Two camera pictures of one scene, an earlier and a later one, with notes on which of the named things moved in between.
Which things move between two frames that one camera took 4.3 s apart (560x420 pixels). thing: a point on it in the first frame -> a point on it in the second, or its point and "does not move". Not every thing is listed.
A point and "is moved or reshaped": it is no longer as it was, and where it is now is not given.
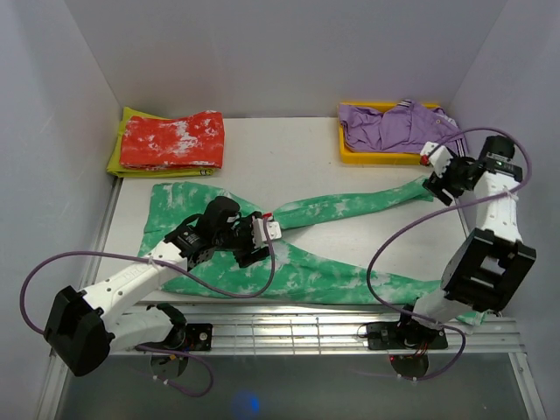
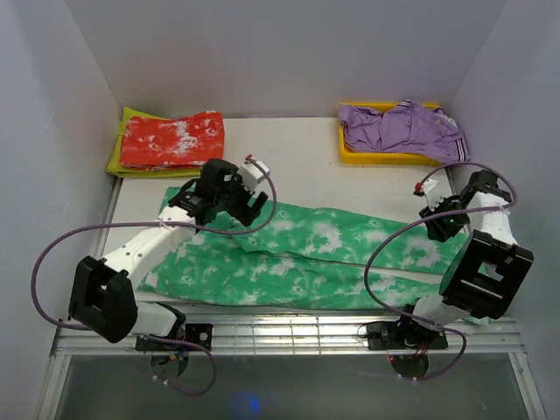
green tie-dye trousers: x=285 y=272 is moved or reshaped
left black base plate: x=199 y=337 does not move
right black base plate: x=402 y=336 does not move
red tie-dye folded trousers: x=193 y=140 does not move
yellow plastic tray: x=349 y=157 does not move
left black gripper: x=245 y=258 -> x=244 y=213
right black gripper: x=435 y=185 -> x=437 y=231
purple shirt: x=404 y=127 does not move
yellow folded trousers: x=114 y=164 does not move
